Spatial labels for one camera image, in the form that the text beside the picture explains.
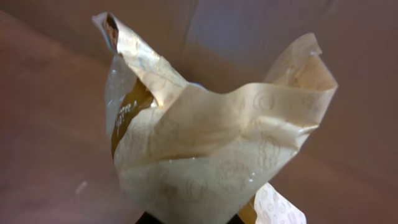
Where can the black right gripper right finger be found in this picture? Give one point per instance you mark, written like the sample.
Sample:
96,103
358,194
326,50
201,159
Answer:
235,220

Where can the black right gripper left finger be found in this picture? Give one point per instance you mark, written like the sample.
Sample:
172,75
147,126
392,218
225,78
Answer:
147,218

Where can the brown snack packet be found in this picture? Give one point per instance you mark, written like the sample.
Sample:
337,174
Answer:
188,155

